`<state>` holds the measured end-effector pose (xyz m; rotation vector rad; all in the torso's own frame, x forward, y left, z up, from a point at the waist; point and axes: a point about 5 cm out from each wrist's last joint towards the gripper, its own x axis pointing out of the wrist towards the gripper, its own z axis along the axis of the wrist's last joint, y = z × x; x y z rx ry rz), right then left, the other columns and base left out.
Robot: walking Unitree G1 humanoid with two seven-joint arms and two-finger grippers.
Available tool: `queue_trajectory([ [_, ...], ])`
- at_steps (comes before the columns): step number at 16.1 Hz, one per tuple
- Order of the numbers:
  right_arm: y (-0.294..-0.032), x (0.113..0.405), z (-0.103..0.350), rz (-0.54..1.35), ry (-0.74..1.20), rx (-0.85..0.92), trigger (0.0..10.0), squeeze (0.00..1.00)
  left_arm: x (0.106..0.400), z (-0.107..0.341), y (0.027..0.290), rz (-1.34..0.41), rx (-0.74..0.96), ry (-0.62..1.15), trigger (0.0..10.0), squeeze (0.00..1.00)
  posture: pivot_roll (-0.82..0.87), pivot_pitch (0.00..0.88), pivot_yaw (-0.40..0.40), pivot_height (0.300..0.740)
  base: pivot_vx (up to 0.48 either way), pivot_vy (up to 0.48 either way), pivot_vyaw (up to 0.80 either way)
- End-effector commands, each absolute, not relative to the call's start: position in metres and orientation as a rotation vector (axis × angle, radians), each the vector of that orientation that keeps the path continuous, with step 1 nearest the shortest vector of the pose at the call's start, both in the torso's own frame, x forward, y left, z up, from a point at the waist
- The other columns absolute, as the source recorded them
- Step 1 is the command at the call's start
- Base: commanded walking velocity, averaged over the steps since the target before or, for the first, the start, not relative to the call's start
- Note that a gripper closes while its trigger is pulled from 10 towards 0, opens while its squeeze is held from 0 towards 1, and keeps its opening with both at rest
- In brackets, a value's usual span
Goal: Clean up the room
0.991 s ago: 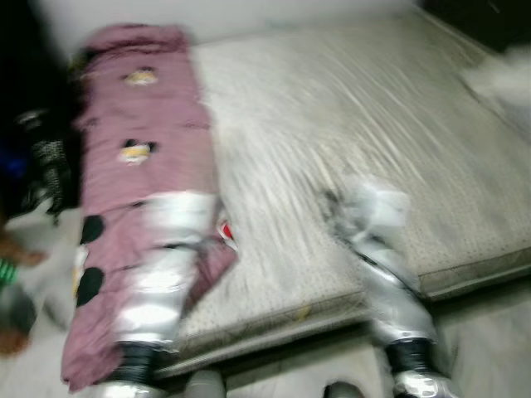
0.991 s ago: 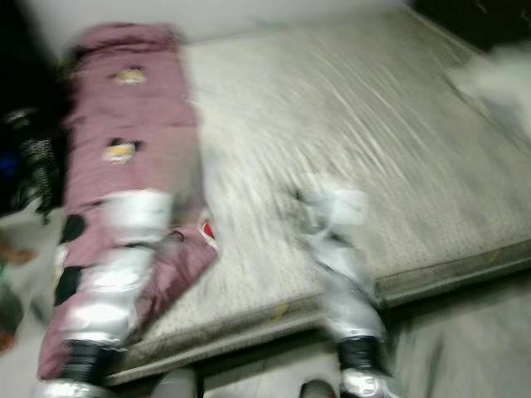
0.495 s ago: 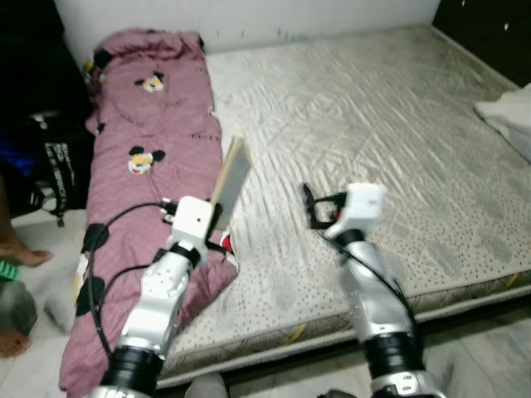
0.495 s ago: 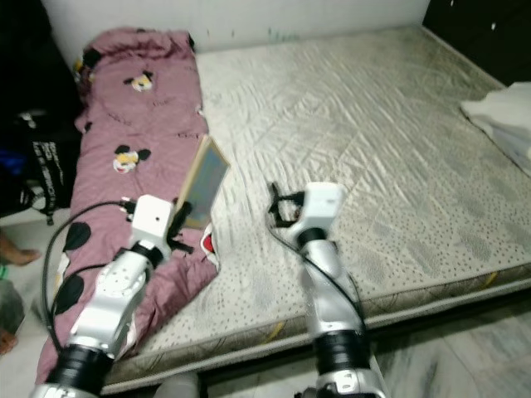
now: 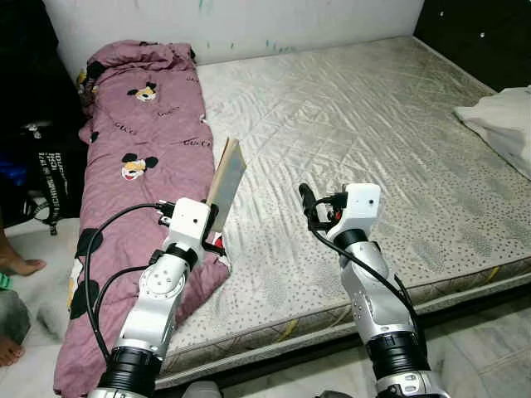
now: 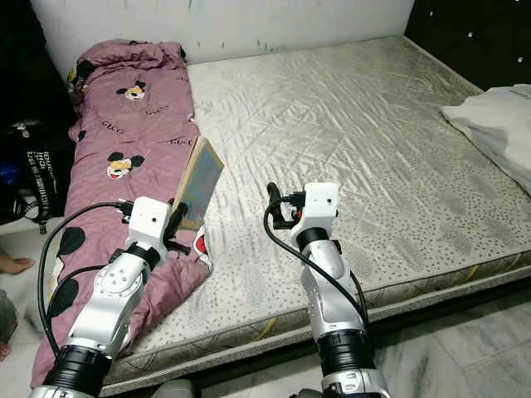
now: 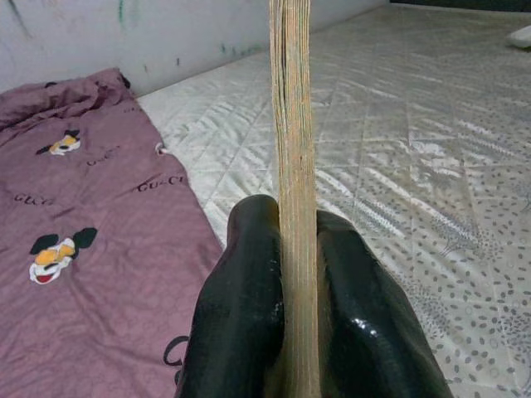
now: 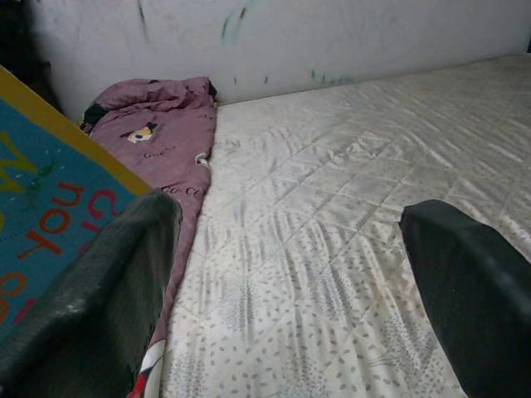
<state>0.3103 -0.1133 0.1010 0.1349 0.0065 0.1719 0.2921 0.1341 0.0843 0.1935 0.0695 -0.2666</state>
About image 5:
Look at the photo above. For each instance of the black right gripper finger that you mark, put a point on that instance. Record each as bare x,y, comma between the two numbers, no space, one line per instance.
308,201

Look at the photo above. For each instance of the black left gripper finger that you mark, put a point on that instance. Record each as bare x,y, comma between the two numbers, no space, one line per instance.
217,222

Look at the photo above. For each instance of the blue yellow children's book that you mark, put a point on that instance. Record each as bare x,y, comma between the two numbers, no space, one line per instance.
228,178

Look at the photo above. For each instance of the white pillow with tree print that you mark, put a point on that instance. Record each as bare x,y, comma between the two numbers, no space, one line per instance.
506,124

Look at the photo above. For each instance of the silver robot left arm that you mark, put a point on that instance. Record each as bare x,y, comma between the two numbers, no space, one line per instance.
153,307

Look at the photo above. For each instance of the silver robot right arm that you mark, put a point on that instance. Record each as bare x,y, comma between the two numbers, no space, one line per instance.
369,282

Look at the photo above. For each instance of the white quilted mattress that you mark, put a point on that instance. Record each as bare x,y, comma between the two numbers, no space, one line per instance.
373,124

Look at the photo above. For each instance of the pink cartoon mouse blanket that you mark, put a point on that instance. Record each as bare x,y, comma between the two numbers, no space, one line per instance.
141,133

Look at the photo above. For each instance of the grey robot left leg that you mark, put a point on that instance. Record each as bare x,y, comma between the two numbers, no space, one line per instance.
203,390

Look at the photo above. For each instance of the grey robot leg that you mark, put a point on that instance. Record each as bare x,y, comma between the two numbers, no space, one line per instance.
203,390
332,395

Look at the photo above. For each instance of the grey robot right leg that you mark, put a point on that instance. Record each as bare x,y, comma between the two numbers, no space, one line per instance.
332,395

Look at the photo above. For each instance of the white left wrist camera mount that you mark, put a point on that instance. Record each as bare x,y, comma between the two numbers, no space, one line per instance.
189,220

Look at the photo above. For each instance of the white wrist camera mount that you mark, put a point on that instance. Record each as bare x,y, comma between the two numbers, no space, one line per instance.
189,220
361,206

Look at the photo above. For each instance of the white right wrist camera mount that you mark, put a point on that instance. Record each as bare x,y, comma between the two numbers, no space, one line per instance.
361,206

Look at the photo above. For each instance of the dark bed frame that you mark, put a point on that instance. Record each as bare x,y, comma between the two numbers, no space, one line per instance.
465,303

